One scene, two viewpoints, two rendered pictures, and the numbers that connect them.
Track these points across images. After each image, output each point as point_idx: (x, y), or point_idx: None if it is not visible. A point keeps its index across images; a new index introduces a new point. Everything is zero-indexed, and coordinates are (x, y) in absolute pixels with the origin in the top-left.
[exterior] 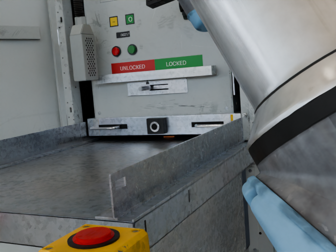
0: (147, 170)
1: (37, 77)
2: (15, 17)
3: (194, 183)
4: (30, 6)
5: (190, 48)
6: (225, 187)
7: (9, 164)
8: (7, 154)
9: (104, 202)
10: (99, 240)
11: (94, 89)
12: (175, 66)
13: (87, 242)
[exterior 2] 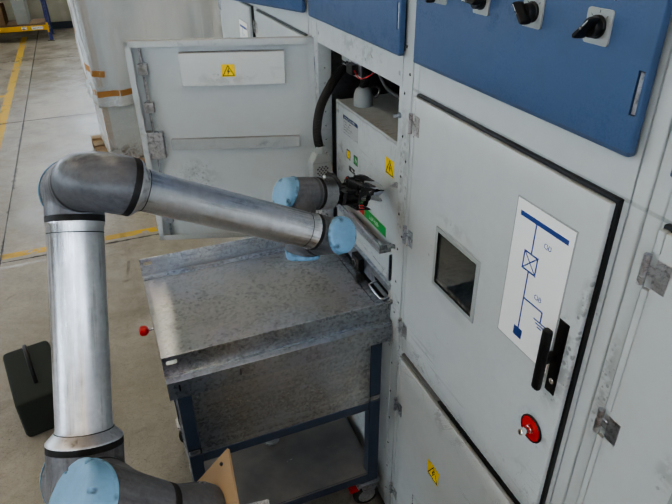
0: (203, 354)
1: (297, 176)
2: (280, 127)
3: (250, 364)
4: (295, 116)
5: (381, 216)
6: (327, 358)
7: (235, 260)
8: (238, 250)
9: None
10: None
11: None
12: (373, 223)
13: None
